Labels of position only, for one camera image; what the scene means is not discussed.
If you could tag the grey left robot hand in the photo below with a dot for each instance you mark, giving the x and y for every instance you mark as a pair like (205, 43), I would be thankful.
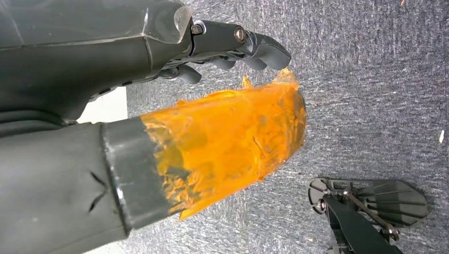
(70, 63)

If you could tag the orange tape on thumb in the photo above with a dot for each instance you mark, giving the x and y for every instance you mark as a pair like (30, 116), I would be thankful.
(228, 140)

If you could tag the white paper scrap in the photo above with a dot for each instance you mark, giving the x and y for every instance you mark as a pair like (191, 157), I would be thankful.
(441, 136)

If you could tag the white panel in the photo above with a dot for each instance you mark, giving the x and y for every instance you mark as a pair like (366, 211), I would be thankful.
(105, 107)

